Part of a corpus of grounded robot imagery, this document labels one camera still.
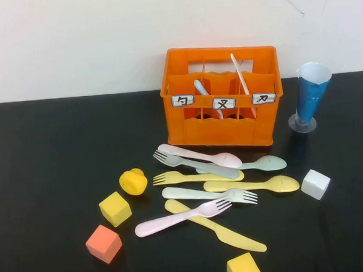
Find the pink plastic fork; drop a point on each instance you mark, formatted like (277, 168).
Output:
(161, 223)

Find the orange plastic cutlery holder crate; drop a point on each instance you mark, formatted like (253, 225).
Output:
(221, 134)

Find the yellow plastic fork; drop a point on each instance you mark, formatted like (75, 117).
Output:
(171, 178)

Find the grey-blue plastic fork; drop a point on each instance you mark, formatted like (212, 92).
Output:
(220, 170)

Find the light blue plastic utensil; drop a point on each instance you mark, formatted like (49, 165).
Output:
(201, 87)

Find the pink plastic spoon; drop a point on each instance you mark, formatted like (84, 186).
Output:
(228, 161)

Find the pale green plastic fork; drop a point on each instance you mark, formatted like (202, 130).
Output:
(184, 193)

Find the yellow rubber duck toy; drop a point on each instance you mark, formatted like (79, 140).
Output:
(132, 182)

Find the white plastic knife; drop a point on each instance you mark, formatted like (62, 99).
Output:
(238, 70)

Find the mint green plastic spoon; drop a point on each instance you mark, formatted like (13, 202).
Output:
(271, 163)

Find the yellow foam cube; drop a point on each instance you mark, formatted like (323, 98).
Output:
(115, 209)
(243, 268)

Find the yellow plastic spoon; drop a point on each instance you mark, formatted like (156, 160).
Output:
(281, 184)

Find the yellow plastic knife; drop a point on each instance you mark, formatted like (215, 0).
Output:
(232, 238)

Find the salmon orange foam cube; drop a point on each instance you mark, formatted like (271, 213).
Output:
(103, 245)

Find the blue and white paper cone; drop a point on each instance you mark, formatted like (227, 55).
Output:
(310, 98)

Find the white foam cube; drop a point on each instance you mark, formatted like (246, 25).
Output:
(315, 184)

